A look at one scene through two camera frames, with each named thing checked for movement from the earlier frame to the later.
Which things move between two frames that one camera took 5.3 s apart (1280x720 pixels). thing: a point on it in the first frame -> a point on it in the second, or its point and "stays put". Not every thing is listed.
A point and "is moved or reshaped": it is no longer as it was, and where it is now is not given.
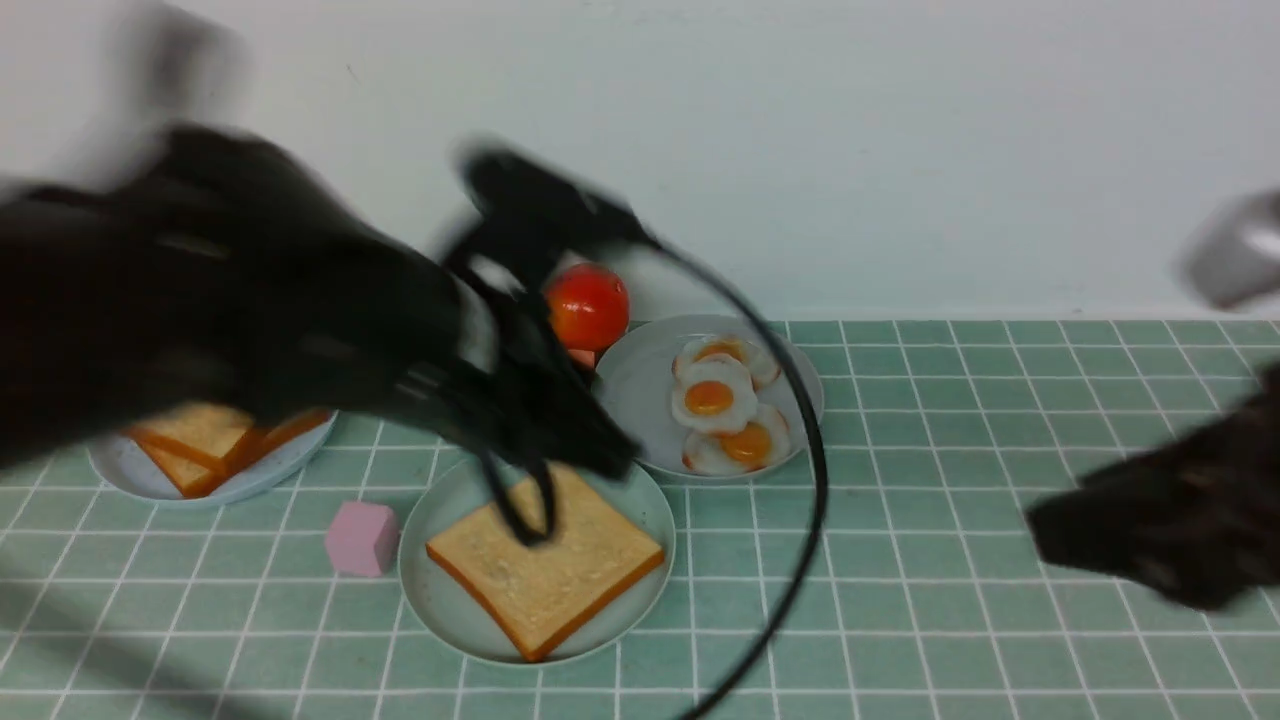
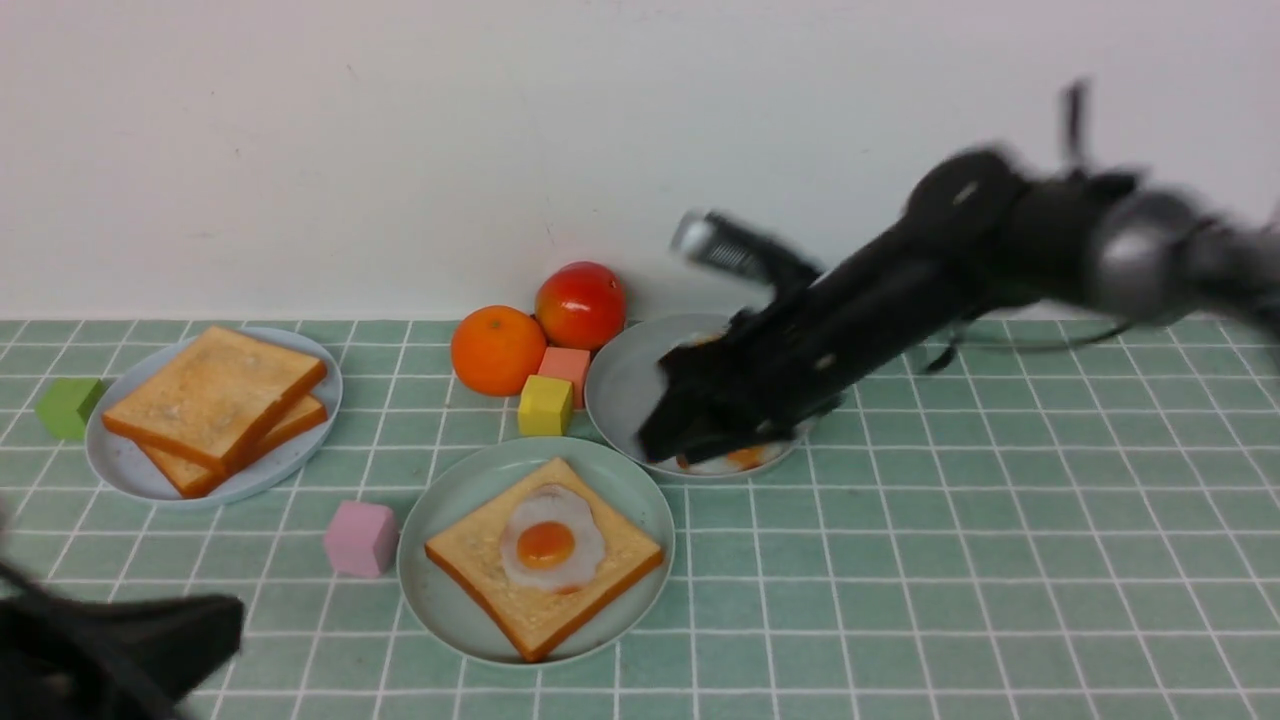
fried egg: x=714 y=393 is moved or reshaped
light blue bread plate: x=123 y=462 stays put
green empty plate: x=464 y=492 stays put
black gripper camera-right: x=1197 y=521 -> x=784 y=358
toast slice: x=267 y=440 stays put
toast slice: x=538 y=592 stays put
